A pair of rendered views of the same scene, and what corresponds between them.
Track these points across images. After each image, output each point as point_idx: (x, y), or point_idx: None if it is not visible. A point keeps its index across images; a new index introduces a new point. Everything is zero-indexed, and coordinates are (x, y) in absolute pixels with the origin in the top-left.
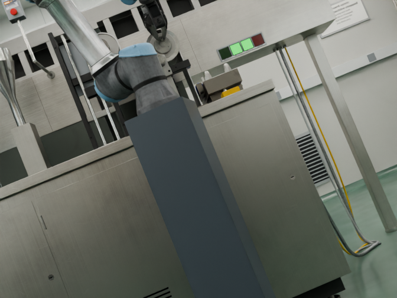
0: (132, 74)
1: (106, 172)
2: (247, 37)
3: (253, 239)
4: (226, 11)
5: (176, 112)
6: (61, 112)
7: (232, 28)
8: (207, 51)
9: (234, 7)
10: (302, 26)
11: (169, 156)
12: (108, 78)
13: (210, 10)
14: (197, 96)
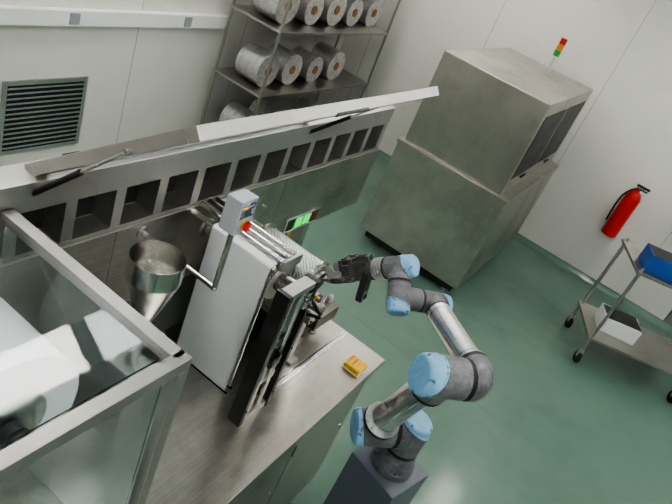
0: (412, 451)
1: None
2: (310, 211)
3: (296, 479)
4: (316, 179)
5: (419, 484)
6: (124, 285)
7: (308, 199)
8: (281, 219)
9: (323, 176)
10: (340, 205)
11: None
12: (386, 441)
13: (309, 175)
14: None
